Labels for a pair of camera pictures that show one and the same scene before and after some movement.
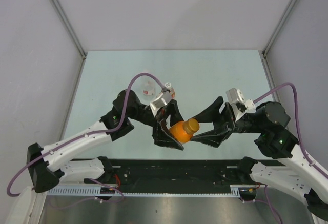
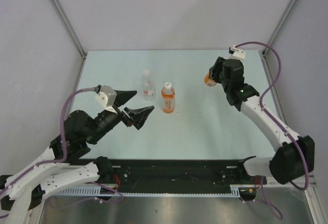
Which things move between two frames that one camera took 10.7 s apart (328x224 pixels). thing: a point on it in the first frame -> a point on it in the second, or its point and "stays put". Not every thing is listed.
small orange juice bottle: x=183 y=131 -> x=209 y=81
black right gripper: x=222 y=128 -> x=216 y=69
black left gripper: x=161 y=134 -> x=139 y=116
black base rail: x=168 y=172 stays put
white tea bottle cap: x=167 y=84 stays put
